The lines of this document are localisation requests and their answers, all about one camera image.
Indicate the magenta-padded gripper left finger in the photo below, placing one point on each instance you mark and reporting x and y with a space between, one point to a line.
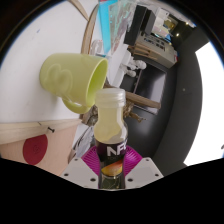
81 171

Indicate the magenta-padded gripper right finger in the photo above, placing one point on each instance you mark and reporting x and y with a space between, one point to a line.
143 170

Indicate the clear drink bottle white cap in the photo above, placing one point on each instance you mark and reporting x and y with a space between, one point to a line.
110 126

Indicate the light wooden drawing board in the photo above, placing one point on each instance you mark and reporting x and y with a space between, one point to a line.
60 143

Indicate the flat round red coaster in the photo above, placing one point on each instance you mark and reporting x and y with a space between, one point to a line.
35 150

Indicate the long white ceiling light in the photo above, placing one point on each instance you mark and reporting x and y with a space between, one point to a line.
208 110

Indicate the yellow-green ceramic mug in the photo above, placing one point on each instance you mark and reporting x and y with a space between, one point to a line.
73 80

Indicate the white plaster bust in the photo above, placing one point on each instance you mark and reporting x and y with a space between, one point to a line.
128 71
140 64

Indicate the white chair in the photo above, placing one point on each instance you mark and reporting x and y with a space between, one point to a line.
116 66

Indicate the white cabinet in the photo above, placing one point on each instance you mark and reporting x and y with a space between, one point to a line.
156 51

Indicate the small glass jar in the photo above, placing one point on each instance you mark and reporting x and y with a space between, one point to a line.
96 47

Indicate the short wooden stick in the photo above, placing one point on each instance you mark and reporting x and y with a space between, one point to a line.
87 31

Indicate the black flat box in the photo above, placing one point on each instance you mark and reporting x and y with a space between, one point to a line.
149 21
135 25

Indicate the long wooden paintbrush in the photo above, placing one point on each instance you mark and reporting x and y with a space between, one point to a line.
80 8

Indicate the large black wall screen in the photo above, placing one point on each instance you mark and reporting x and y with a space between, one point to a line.
150 86

